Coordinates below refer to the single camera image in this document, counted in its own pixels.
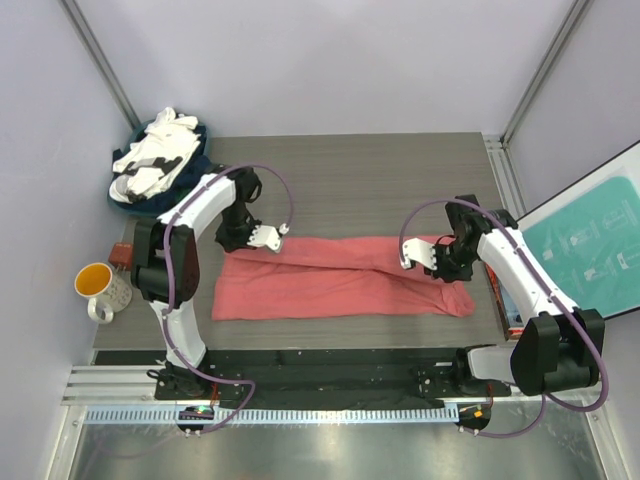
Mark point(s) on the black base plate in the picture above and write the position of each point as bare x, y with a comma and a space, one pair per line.
343, 378

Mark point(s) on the right aluminium corner post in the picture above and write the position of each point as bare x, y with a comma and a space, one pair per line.
569, 25

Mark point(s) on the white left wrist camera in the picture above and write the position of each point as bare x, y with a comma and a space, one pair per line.
270, 237

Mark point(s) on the aluminium front rail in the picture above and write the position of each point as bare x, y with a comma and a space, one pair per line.
126, 395

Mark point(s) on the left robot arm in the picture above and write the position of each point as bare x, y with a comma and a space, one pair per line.
166, 270

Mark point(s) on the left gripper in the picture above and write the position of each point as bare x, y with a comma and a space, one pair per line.
235, 244

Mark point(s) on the small red box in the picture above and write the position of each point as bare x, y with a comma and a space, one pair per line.
121, 255

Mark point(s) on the aluminium corner post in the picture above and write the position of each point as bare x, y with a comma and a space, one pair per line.
569, 25
90, 42

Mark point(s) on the white mug orange inside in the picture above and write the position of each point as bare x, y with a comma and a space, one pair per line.
106, 291

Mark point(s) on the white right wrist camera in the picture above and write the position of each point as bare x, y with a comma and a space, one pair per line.
417, 251

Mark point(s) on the red book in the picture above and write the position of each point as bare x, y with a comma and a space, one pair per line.
495, 285

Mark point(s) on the left aluminium corner post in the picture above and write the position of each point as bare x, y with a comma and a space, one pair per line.
90, 42

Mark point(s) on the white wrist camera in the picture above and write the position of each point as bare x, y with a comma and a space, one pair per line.
417, 251
270, 237

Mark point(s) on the teal laundry basket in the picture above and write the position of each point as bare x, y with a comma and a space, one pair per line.
130, 205

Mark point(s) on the aluminium frame rail right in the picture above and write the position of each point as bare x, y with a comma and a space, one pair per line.
504, 175

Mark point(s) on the pink t-shirt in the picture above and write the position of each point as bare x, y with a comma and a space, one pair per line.
326, 278

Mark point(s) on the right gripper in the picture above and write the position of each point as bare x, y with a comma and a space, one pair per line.
463, 275

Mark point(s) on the white t-shirt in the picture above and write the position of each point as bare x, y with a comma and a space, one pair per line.
153, 163

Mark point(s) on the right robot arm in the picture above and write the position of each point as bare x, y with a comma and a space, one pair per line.
560, 347

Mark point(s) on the teal instruction board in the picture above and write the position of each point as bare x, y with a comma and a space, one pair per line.
586, 237

